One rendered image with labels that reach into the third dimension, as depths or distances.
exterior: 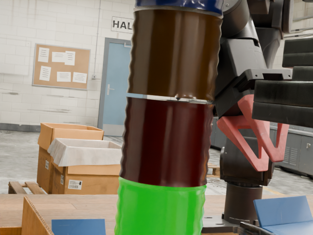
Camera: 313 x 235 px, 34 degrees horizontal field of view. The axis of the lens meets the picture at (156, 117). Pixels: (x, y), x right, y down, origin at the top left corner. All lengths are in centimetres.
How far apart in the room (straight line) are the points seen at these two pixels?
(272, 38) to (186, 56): 71
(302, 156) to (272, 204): 754
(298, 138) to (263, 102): 774
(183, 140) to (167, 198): 2
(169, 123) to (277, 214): 39
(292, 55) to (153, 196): 32
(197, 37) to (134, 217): 8
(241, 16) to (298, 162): 761
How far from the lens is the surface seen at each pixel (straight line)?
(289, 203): 59
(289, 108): 43
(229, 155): 86
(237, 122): 63
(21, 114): 1125
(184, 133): 20
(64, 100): 1135
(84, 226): 67
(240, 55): 61
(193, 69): 20
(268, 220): 57
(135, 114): 20
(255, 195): 89
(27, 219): 66
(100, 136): 460
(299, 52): 49
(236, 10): 58
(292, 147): 832
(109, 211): 93
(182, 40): 20
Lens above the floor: 112
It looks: 3 degrees down
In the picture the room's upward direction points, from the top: 5 degrees clockwise
